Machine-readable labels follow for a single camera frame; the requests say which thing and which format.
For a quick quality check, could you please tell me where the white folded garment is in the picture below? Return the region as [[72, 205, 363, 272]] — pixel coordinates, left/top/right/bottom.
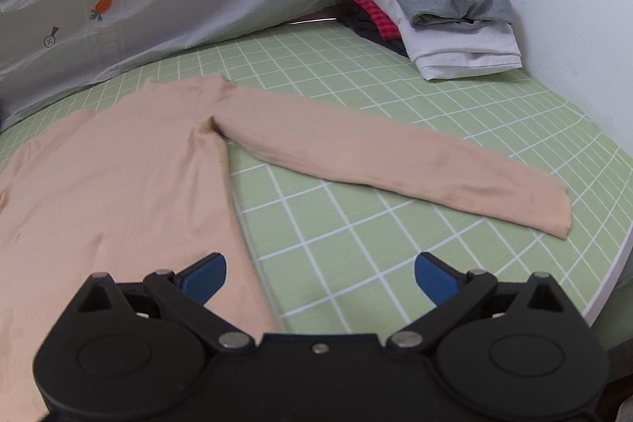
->
[[346, 0, 523, 81]]

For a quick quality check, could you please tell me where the green grid bed sheet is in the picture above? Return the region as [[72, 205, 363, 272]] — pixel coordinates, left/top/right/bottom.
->
[[0, 19, 633, 334]]

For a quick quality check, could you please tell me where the peach long-sleeve shirt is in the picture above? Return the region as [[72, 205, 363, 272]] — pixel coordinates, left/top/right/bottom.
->
[[0, 73, 572, 422]]

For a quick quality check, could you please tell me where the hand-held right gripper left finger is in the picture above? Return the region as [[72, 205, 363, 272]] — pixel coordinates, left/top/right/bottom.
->
[[74, 253, 255, 351]]

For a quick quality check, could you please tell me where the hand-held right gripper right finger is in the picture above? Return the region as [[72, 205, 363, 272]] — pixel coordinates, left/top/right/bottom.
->
[[386, 253, 569, 351]]

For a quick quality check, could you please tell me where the red checked folded garment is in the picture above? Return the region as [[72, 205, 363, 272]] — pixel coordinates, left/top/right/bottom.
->
[[346, 0, 404, 41]]

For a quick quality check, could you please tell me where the dark folded garment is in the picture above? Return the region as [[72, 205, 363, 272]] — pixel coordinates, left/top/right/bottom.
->
[[336, 2, 411, 59]]

